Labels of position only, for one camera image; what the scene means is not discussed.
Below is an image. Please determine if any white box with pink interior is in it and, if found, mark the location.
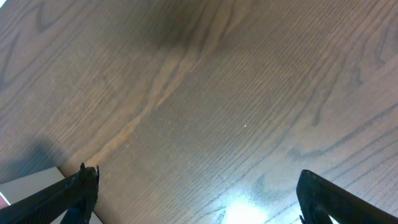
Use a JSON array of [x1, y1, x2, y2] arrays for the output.
[[1, 167, 101, 224]]

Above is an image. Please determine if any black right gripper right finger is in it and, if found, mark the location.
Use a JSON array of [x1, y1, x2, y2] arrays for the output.
[[296, 170, 397, 224]]

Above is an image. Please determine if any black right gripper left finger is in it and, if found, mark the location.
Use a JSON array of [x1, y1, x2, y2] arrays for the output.
[[1, 163, 100, 224]]

